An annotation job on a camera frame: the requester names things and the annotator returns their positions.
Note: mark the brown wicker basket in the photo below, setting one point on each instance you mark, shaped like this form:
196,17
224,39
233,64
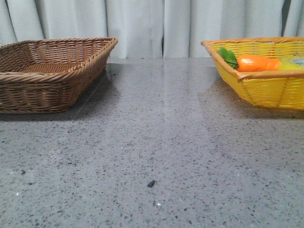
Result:
48,75

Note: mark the yellow tape roll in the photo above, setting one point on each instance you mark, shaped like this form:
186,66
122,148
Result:
292,63

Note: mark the white curtain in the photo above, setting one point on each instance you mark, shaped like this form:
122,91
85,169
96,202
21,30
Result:
151,28

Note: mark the small black debris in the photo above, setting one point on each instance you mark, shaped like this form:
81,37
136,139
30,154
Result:
151,184

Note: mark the yellow woven basket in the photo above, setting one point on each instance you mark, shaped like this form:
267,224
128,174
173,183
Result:
278,89

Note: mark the orange toy carrot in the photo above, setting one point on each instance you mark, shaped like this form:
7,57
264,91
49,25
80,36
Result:
249,63

